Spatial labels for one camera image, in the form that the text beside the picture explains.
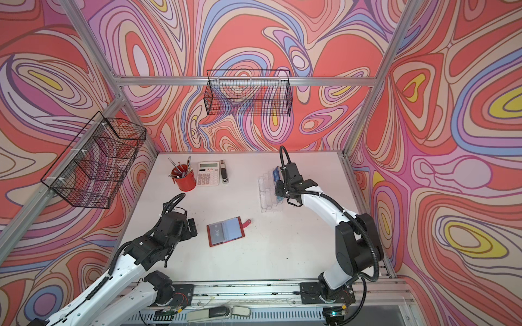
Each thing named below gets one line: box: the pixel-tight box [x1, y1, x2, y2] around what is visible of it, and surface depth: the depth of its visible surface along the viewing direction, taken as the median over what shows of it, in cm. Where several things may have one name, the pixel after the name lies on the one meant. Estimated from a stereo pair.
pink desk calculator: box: [197, 160, 221, 187], surface depth 110 cm
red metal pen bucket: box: [171, 163, 197, 193], surface depth 101 cm
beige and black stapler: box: [219, 159, 230, 185], surface depth 107 cm
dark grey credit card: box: [210, 222, 225, 245], surface depth 90 cm
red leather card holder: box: [206, 215, 252, 248], surface depth 90 cm
